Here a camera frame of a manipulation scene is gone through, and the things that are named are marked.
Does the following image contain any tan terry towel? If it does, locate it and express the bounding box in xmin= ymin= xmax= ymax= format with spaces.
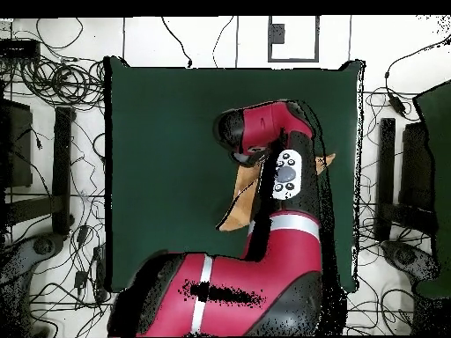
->
xmin=216 ymin=152 xmax=336 ymax=232

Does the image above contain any black flat panel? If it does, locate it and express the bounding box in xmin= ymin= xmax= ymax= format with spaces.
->
xmin=0 ymin=99 xmax=34 ymax=189
xmin=399 ymin=121 xmax=435 ymax=212

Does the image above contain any black flat electronics box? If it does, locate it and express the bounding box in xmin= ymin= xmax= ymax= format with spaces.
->
xmin=0 ymin=39 xmax=41 ymax=61

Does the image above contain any dark green table cloth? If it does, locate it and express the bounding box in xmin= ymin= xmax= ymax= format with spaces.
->
xmin=103 ymin=55 xmax=366 ymax=293

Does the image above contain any black floor stand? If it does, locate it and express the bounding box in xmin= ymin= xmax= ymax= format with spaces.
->
xmin=3 ymin=106 xmax=77 ymax=236
xmin=374 ymin=117 xmax=438 ymax=242

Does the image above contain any small dark grey box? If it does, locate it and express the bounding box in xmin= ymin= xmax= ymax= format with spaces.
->
xmin=270 ymin=23 xmax=285 ymax=45

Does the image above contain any black power adapter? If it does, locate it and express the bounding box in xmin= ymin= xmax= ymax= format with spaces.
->
xmin=387 ymin=92 xmax=408 ymax=117

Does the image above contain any dark green cloth sheet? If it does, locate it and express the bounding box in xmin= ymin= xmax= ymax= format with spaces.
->
xmin=411 ymin=78 xmax=451 ymax=298

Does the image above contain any black cable with plug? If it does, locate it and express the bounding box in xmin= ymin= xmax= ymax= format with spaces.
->
xmin=160 ymin=16 xmax=194 ymax=68

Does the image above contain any grey square frame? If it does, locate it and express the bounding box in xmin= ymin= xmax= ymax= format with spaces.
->
xmin=267 ymin=15 xmax=321 ymax=63

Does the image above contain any coil of black cables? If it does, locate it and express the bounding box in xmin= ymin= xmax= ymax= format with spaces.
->
xmin=18 ymin=57 xmax=107 ymax=107

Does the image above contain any dark pedestal leg with knob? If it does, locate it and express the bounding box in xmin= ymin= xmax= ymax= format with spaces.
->
xmin=381 ymin=240 xmax=441 ymax=283
xmin=0 ymin=232 xmax=66 ymax=335

